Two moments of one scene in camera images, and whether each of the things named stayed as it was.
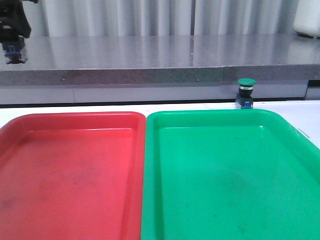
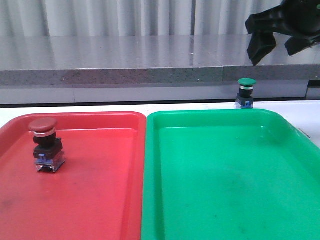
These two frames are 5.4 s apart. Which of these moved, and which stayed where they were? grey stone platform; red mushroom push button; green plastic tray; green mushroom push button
Moved: red mushroom push button
Stayed: green mushroom push button; grey stone platform; green plastic tray
